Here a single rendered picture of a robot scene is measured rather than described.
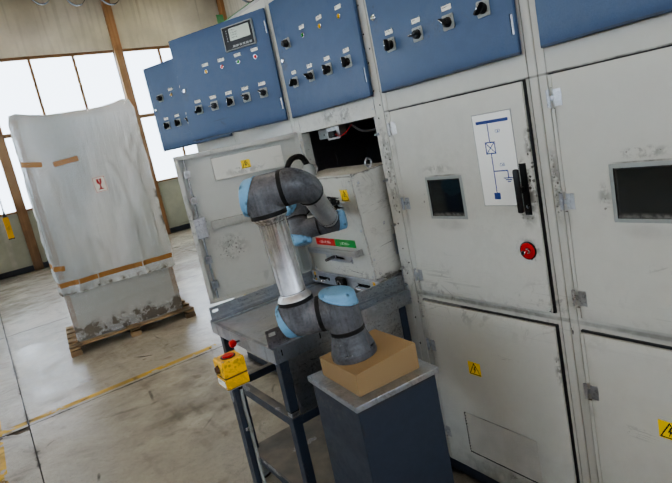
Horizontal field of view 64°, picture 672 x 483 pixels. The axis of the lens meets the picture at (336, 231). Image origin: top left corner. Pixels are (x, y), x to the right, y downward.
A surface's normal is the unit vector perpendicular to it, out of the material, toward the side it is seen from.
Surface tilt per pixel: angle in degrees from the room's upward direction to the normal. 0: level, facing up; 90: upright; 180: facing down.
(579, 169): 90
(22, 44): 90
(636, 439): 89
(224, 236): 90
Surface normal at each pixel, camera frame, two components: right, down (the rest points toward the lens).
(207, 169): 0.29, 0.11
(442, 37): -0.80, 0.26
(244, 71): -0.43, 0.25
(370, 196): 0.56, 0.04
